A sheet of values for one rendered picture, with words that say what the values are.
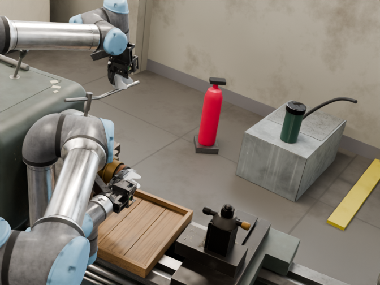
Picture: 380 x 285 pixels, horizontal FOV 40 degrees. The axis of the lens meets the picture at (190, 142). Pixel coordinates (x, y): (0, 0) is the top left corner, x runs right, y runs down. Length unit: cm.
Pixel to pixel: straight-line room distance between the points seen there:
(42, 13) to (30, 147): 440
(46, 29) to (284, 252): 105
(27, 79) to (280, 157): 208
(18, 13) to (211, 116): 246
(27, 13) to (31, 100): 380
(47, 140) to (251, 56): 347
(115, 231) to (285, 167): 198
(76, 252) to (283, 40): 366
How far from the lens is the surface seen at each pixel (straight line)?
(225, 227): 156
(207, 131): 401
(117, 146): 191
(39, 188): 151
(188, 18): 497
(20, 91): 195
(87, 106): 180
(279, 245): 187
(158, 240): 185
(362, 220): 379
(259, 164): 374
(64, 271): 106
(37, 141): 141
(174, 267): 179
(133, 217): 194
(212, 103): 390
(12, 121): 177
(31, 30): 146
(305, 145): 370
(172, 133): 428
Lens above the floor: 210
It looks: 30 degrees down
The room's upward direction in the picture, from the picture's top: 8 degrees clockwise
